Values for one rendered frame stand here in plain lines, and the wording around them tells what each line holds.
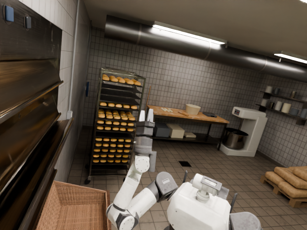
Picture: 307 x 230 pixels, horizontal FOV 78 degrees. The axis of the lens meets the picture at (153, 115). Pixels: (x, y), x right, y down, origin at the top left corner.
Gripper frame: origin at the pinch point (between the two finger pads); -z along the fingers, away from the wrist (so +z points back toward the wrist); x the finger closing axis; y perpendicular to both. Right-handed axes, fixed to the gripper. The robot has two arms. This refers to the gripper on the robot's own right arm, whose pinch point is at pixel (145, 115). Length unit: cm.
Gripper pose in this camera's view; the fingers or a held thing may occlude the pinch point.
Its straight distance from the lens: 93.5
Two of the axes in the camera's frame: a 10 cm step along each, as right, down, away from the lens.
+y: -8.4, -1.7, -5.2
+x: 5.4, -0.8, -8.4
